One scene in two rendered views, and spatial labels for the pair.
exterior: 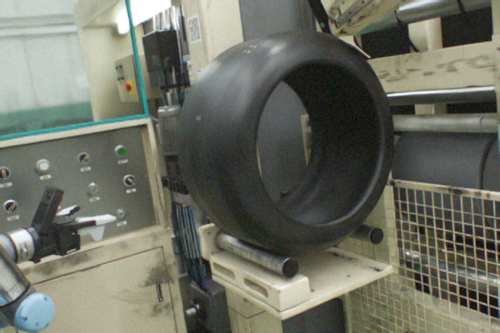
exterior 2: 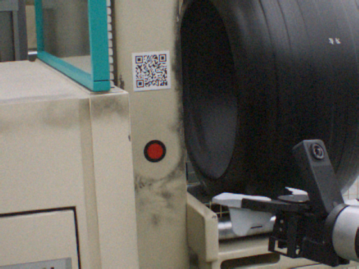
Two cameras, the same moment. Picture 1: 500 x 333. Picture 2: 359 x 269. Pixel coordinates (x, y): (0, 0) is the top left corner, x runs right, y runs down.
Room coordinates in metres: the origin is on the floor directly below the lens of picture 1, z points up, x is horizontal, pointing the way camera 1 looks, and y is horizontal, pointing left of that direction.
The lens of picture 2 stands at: (1.11, 1.54, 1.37)
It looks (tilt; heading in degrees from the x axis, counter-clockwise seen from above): 10 degrees down; 284
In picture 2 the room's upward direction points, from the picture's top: 2 degrees counter-clockwise
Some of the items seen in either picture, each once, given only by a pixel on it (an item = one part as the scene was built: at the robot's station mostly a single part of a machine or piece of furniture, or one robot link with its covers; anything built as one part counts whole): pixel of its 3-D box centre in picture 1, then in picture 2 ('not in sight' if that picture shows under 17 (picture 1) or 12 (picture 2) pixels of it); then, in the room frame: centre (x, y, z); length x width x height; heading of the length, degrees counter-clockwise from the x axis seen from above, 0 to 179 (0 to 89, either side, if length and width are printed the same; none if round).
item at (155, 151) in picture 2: not in sight; (154, 150); (1.51, 0.10, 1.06); 0.03 x 0.02 x 0.03; 30
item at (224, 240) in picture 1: (252, 252); (286, 219); (1.26, 0.02, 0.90); 0.35 x 0.05 x 0.05; 30
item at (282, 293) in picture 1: (254, 275); (284, 248); (1.26, 0.02, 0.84); 0.36 x 0.09 x 0.06; 30
